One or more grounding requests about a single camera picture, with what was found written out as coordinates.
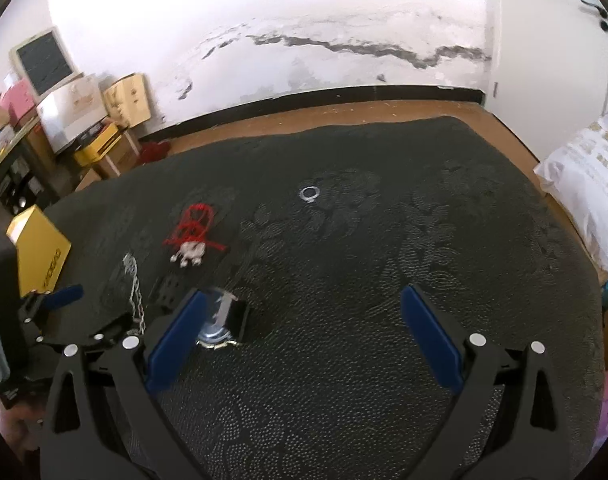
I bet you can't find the silver chain necklace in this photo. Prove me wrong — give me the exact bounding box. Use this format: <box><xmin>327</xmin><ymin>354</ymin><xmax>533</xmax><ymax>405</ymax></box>
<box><xmin>120</xmin><ymin>251</ymin><xmax>148</xmax><ymax>337</ymax></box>

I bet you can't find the black watch silver buckle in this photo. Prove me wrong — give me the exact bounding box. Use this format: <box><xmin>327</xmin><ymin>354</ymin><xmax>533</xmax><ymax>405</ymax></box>
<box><xmin>197</xmin><ymin>288</ymin><xmax>250</xmax><ymax>350</ymax></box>

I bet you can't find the person's left hand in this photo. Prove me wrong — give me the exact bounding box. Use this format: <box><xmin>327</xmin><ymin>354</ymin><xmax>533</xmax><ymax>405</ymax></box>
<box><xmin>0</xmin><ymin>400</ymin><xmax>45</xmax><ymax>463</ymax></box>

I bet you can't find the yellow white box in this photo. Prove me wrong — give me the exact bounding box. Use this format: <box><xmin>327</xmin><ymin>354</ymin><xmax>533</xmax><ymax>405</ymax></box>
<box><xmin>7</xmin><ymin>206</ymin><xmax>71</xmax><ymax>296</ymax></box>

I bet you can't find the black shelf rack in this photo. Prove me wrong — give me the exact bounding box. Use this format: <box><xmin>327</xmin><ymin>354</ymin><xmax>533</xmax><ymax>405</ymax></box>
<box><xmin>0</xmin><ymin>117</ymin><xmax>61</xmax><ymax>214</ymax></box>

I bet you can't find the yellow flat box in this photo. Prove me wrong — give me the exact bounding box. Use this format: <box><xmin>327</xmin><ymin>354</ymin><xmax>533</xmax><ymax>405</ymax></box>
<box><xmin>74</xmin><ymin>122</ymin><xmax>122</xmax><ymax>167</ymax></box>

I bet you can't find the brown cardboard box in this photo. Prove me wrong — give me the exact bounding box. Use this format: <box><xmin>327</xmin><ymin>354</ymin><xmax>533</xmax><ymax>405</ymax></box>
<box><xmin>94</xmin><ymin>131</ymin><xmax>141</xmax><ymax>180</ymax></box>

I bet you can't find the red cloth on floor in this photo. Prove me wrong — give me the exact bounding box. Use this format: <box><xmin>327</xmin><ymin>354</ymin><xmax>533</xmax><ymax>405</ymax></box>
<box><xmin>136</xmin><ymin>141</ymin><xmax>172</xmax><ymax>166</ymax></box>

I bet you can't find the pink box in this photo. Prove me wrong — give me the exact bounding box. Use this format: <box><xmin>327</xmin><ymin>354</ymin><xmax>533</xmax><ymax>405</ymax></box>
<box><xmin>0</xmin><ymin>79</ymin><xmax>35</xmax><ymax>127</ymax></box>

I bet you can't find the tan cardboard gift box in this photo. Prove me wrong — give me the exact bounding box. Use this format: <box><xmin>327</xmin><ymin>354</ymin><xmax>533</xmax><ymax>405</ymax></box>
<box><xmin>102</xmin><ymin>73</ymin><xmax>151</xmax><ymax>128</ymax></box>

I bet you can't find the white framed blackboard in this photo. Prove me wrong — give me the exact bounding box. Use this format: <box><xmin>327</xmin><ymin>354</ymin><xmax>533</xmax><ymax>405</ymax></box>
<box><xmin>9</xmin><ymin>27</ymin><xmax>80</xmax><ymax>103</ymax></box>

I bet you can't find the white patterned pillow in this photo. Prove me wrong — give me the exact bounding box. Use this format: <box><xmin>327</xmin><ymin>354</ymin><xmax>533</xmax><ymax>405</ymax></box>
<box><xmin>534</xmin><ymin>112</ymin><xmax>608</xmax><ymax>273</ymax></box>

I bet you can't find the black patterned table cloth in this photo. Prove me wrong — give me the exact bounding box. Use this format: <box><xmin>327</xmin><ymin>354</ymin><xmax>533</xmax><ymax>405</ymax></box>
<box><xmin>47</xmin><ymin>118</ymin><xmax>604</xmax><ymax>479</ymax></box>

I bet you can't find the red string silver charm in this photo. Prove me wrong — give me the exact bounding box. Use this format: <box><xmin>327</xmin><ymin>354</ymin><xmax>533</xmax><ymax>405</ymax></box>
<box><xmin>164</xmin><ymin>203</ymin><xmax>227</xmax><ymax>269</ymax></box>

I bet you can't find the black door handle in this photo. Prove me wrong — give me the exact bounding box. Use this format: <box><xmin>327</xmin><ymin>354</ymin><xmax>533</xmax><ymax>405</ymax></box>
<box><xmin>580</xmin><ymin>0</ymin><xmax>608</xmax><ymax>32</ymax></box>

